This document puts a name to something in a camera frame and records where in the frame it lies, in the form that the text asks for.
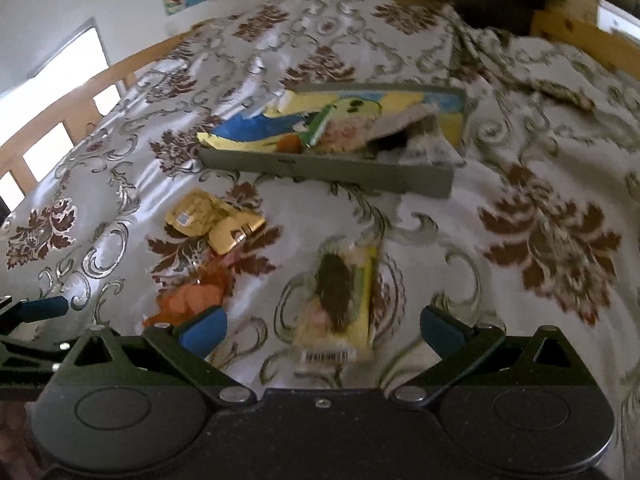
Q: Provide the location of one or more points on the grey tray with painted lining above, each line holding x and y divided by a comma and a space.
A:
340, 172

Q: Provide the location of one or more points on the floral printed blanket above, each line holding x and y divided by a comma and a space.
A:
450, 260

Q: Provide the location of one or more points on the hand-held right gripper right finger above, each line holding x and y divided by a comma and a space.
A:
442, 332

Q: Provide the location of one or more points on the clear crinkled snack packet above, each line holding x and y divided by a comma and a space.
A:
431, 150

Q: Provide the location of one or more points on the small orange snack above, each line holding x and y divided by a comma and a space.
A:
290, 145

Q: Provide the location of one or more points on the yellow packet with brown snack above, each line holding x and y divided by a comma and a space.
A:
340, 290

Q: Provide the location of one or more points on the orange snack packet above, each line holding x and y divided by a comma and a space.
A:
195, 295

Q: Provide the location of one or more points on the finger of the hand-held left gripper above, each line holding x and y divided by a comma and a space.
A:
25, 360
45, 307

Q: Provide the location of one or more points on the wooden bed frame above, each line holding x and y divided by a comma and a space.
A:
575, 35

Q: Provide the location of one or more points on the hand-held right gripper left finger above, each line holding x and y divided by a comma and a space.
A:
205, 332

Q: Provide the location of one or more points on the gold snack packet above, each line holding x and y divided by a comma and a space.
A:
235, 232
192, 215

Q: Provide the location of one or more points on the window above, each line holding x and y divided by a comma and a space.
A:
65, 65

